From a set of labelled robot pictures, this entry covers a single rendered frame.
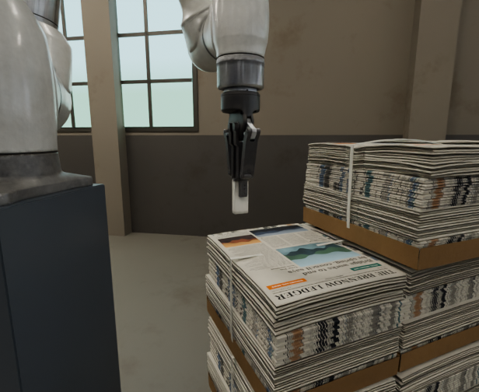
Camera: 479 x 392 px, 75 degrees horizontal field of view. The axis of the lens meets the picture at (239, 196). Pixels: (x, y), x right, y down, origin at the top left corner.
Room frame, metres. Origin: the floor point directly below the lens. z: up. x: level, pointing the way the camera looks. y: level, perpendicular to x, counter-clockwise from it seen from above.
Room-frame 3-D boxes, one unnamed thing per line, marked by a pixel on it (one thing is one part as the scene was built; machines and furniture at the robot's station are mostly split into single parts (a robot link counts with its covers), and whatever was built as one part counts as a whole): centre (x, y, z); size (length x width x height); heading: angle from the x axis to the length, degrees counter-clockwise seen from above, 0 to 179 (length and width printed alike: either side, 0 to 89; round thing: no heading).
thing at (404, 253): (0.66, -0.43, 0.86); 0.29 x 0.16 x 0.04; 112
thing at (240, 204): (0.62, 0.00, 0.96); 0.03 x 0.01 x 0.07; 113
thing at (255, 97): (0.62, 0.00, 1.12); 0.08 x 0.07 x 0.09; 23
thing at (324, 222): (0.87, -0.35, 0.86); 0.29 x 0.16 x 0.04; 112
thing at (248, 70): (0.62, 0.00, 1.19); 0.09 x 0.09 x 0.06
